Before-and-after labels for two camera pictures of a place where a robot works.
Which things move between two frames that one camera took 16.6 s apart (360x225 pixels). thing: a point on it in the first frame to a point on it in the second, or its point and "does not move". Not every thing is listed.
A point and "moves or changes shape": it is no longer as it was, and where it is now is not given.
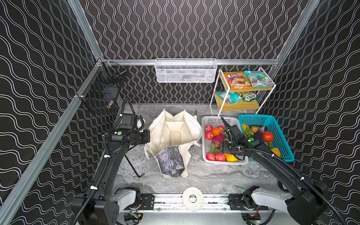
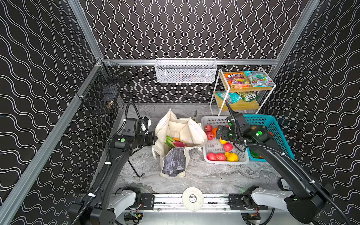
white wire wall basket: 188,70 does not move
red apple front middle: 219,157 does not move
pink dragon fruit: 218,138 to 180,144
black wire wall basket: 100,93 does not move
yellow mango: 230,158 does not move
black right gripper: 233,135 to 222,133
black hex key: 133,168 does not move
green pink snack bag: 259,78 does not move
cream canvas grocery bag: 171,139 moves or changes shape
